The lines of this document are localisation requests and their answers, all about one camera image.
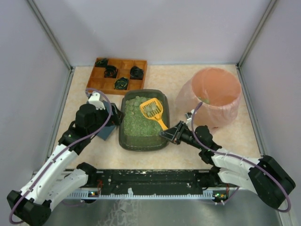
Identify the orange wooden divided tray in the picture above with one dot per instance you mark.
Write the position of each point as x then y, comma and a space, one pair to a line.
106, 85

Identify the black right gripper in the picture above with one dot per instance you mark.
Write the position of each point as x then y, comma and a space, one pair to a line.
178, 133

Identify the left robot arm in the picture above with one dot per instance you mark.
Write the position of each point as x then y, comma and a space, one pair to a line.
35, 201

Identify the dark teal folded cloth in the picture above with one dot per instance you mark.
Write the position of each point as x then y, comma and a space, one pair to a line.
107, 131

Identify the green cat litter pellets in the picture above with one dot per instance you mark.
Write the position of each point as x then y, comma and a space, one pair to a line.
135, 124

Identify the black rolled sock middle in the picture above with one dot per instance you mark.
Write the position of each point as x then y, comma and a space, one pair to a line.
110, 71

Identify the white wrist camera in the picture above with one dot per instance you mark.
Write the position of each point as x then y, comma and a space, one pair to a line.
95, 100
190, 117

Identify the black rolled sock right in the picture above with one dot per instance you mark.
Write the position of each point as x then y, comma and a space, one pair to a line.
136, 73

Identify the black rolled sock front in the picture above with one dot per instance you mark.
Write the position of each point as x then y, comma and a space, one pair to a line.
121, 83

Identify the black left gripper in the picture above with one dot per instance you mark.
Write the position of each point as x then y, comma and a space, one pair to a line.
116, 114

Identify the black rolled sock back-left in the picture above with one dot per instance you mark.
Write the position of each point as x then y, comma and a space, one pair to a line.
102, 63

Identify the dark grey litter box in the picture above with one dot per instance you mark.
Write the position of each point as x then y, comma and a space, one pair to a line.
152, 143

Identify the orange bin with bag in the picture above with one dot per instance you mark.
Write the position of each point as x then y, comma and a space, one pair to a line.
220, 93

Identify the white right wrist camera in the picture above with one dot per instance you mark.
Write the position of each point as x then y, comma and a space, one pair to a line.
190, 117

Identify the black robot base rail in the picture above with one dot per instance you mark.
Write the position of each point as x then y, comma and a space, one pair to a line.
158, 182

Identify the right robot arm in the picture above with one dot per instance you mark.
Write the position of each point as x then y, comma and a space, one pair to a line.
262, 176

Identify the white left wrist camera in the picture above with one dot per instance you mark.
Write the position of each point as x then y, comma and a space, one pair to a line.
95, 100

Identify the yellow litter scoop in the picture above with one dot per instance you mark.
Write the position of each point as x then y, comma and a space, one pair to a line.
152, 109

